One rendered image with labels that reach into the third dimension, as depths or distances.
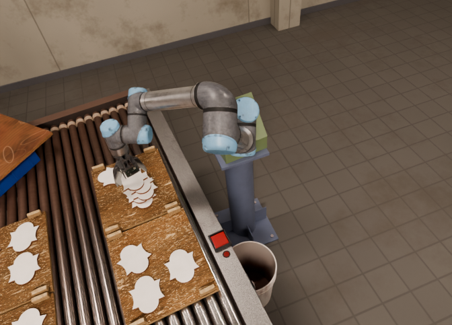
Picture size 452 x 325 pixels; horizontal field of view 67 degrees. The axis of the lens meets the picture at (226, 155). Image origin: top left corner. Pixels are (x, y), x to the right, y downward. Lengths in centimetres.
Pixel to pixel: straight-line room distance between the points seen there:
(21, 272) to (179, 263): 64
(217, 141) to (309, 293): 150
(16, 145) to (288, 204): 182
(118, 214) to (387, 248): 178
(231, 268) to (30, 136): 126
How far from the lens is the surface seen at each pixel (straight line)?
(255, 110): 153
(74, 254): 163
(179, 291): 139
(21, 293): 164
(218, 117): 110
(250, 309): 136
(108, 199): 171
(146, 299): 140
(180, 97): 123
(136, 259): 148
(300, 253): 248
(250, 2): 468
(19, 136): 211
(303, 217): 263
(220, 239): 147
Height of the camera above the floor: 221
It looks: 47 degrees down
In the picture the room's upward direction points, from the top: 7 degrees counter-clockwise
